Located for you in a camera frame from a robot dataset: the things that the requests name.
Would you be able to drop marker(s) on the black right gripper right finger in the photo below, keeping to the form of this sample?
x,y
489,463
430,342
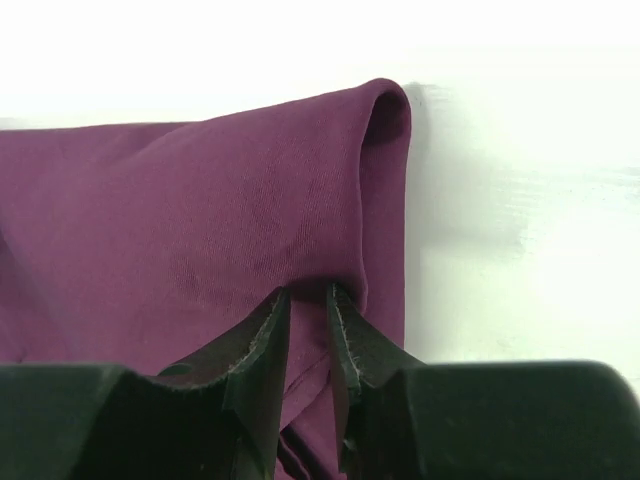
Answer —
x,y
399,418

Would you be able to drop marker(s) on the purple cloth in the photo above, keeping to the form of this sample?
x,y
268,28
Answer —
x,y
139,243

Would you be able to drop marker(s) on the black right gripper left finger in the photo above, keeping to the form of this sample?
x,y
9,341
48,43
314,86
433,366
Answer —
x,y
213,414

